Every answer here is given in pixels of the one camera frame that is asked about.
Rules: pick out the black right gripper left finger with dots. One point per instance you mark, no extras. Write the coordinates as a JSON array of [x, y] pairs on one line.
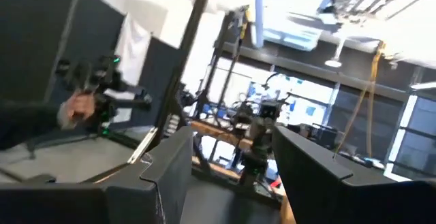
[[85, 205]]

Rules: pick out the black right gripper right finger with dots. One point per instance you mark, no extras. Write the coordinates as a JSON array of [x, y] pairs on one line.
[[340, 203]]

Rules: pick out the large black framed window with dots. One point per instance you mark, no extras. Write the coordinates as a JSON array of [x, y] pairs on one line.
[[419, 132]]

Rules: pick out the round ceiling lamp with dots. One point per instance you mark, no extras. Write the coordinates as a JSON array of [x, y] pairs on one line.
[[333, 63]]

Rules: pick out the wooden table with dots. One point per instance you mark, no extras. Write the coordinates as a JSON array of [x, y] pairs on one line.
[[218, 132]]

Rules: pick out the white curtain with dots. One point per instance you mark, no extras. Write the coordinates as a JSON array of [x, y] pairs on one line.
[[133, 47]]

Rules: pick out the dark partition panel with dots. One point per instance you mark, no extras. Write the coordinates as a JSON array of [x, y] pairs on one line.
[[30, 30]]

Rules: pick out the black aluminium rig frame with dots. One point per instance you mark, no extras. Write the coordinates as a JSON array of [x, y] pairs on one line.
[[185, 47]]

